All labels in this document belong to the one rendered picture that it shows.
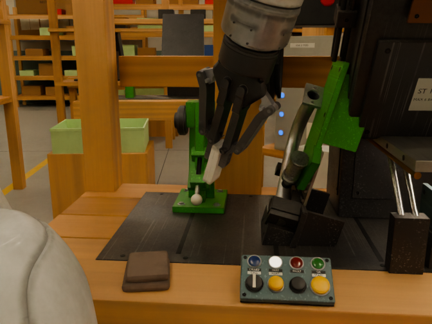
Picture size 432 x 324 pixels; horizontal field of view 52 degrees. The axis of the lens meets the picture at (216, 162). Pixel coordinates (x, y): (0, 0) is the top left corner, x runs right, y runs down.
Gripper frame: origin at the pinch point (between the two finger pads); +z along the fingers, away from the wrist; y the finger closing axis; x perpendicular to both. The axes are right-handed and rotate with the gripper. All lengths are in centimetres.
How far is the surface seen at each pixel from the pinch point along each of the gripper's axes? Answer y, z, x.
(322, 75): -5, 8, 70
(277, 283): 16.8, 13.6, -1.7
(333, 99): 8.0, -5.8, 27.5
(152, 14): -589, 329, 784
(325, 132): 9.5, 0.3, 25.7
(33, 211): -196, 239, 126
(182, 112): -25.0, 15.7, 30.3
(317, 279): 21.7, 11.7, 2.0
